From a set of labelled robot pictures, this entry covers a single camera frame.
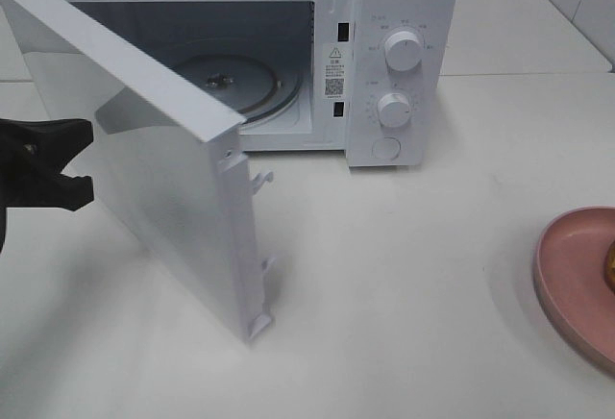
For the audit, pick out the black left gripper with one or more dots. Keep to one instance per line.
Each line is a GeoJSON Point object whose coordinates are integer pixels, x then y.
{"type": "Point", "coordinates": [54, 143]}

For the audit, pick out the toy hamburger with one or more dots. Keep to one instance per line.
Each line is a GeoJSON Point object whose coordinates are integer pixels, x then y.
{"type": "Point", "coordinates": [609, 267]}

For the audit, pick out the upper white power knob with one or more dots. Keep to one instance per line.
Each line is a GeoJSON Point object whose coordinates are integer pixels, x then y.
{"type": "Point", "coordinates": [403, 49]}

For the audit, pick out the white timer knob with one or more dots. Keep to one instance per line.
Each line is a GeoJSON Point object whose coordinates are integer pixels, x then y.
{"type": "Point", "coordinates": [394, 110]}

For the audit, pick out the pink round plate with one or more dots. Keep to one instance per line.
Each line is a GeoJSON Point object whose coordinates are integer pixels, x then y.
{"type": "Point", "coordinates": [570, 281]}

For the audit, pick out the white microwave oven body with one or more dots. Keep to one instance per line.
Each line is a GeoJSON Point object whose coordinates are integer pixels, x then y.
{"type": "Point", "coordinates": [345, 69]}

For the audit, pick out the round white door button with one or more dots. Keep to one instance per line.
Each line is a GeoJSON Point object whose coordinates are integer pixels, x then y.
{"type": "Point", "coordinates": [386, 148]}

